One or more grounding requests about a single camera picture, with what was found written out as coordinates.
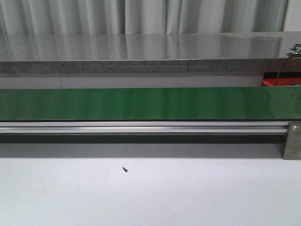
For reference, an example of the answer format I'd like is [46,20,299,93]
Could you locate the green conveyor belt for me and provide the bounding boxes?
[0,87,301,121]

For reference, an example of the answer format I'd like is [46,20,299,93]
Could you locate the thin red-brown wire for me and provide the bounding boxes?
[275,44,301,87]

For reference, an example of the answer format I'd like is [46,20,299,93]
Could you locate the aluminium conveyor side rail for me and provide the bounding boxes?
[0,121,290,134]

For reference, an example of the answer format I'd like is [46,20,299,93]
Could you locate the small green circuit board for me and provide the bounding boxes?
[287,46,301,56]

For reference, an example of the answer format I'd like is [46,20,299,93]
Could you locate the grey pleated curtain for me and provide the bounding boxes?
[0,0,288,35]

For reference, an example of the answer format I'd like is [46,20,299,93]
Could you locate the metal conveyor support bracket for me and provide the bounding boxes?
[283,122,301,160]

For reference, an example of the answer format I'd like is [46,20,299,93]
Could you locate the grey stone counter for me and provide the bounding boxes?
[0,32,301,74]

